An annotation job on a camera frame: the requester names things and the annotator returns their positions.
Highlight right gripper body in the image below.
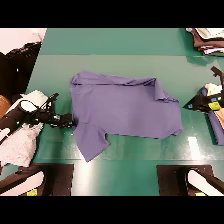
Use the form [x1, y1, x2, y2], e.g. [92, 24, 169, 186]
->
[182, 94, 212, 113]

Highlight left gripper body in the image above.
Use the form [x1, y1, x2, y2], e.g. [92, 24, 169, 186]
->
[44, 112, 78, 129]

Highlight purple T-shirt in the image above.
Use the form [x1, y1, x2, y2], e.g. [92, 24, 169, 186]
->
[69, 69, 185, 163]

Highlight cream garment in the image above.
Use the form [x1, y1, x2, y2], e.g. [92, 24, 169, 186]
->
[203, 82, 223, 98]

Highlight beige garment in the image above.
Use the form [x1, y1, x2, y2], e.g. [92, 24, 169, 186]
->
[214, 107, 224, 130]

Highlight orange-brown garment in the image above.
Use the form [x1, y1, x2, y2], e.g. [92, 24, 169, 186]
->
[0, 94, 13, 118]

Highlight brown garment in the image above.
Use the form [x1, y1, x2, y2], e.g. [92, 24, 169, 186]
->
[190, 28, 224, 53]

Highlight black garment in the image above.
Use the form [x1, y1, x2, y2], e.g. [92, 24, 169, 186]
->
[0, 41, 43, 105]

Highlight white folded garment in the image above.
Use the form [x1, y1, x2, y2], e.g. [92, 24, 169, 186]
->
[194, 27, 224, 41]

